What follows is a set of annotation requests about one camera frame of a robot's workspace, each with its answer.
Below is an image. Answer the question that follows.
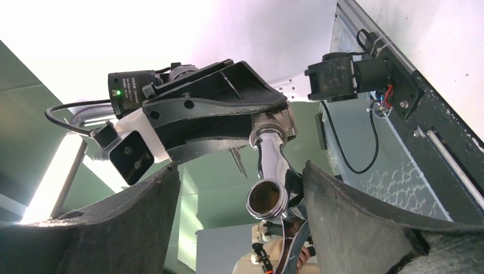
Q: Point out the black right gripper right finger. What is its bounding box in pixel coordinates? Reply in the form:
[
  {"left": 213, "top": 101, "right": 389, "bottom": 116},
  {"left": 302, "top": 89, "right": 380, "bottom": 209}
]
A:
[{"left": 302, "top": 162, "right": 483, "bottom": 273}]

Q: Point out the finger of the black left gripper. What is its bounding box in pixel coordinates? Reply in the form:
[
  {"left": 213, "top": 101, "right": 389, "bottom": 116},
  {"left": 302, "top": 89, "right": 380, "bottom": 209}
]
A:
[
  {"left": 166, "top": 138, "right": 249, "bottom": 164},
  {"left": 142, "top": 60, "right": 287, "bottom": 125}
]

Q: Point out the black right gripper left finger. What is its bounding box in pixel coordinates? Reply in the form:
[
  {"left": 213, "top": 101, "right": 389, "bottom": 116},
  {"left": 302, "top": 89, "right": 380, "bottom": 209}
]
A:
[{"left": 1, "top": 163, "right": 181, "bottom": 273}]

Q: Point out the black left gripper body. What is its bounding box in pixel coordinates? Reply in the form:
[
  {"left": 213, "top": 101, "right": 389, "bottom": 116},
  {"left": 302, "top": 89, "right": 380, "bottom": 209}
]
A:
[{"left": 141, "top": 59, "right": 254, "bottom": 163}]

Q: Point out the threaded metal pipe fitting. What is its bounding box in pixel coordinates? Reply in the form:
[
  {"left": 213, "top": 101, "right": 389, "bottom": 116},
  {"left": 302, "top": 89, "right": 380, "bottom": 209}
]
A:
[{"left": 249, "top": 103, "right": 297, "bottom": 147}]

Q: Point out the chrome water faucet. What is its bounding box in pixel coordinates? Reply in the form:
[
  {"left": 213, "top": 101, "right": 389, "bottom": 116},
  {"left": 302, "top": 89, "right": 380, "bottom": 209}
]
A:
[{"left": 246, "top": 128, "right": 310, "bottom": 273}]

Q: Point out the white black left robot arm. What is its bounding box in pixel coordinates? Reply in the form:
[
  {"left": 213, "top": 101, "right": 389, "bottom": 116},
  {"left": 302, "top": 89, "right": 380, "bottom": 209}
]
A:
[{"left": 108, "top": 59, "right": 287, "bottom": 163}]

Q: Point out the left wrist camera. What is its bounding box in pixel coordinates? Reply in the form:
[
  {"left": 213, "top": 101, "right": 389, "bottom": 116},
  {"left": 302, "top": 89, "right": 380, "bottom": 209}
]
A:
[{"left": 89, "top": 109, "right": 170, "bottom": 186}]

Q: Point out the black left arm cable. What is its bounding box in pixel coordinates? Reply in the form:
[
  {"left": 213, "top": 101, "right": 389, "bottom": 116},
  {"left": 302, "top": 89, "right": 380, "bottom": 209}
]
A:
[{"left": 45, "top": 99, "right": 114, "bottom": 138}]

